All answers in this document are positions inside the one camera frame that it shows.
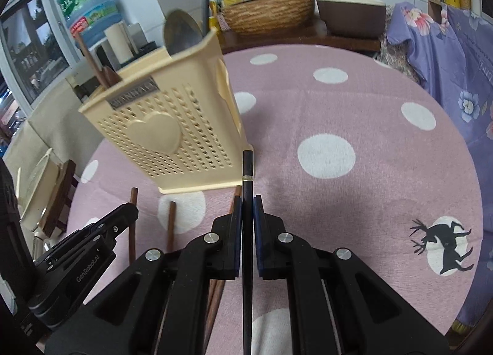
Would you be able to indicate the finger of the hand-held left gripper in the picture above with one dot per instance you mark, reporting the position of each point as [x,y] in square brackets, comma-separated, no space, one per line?
[111,222]

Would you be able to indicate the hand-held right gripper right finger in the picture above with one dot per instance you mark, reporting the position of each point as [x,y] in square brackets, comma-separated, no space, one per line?
[257,216]

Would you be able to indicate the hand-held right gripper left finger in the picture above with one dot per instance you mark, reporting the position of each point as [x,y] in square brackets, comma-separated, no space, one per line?
[237,216]

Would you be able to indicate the cream plastic utensil holder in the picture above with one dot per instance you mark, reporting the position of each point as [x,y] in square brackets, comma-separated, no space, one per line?
[169,120]

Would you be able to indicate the large steel spoon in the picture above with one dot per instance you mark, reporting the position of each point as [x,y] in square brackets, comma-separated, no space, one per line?
[180,33]

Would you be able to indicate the dark wooden chair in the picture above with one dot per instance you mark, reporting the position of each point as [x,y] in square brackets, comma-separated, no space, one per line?
[57,200]

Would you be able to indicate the cream enamel pot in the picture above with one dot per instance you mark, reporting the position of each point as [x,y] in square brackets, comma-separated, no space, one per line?
[36,185]

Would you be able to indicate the pink polka dot tablecloth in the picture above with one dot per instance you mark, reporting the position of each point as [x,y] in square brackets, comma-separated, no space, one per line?
[346,204]

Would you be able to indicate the beige cloth cover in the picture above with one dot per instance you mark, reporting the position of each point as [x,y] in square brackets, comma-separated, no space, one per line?
[57,135]

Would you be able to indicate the glass door cabinet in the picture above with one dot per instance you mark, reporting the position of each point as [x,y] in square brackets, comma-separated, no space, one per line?
[30,46]

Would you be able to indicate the wicker wash basin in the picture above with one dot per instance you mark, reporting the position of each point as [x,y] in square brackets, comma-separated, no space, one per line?
[269,12]

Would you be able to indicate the blue water jug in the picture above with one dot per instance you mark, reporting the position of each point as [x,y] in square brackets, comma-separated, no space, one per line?
[86,4]

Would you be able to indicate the brown pot with cream lid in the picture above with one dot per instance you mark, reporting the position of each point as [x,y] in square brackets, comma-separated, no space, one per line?
[350,15]

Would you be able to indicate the purple floral cloth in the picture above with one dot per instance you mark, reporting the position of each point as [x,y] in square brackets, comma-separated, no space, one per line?
[454,50]

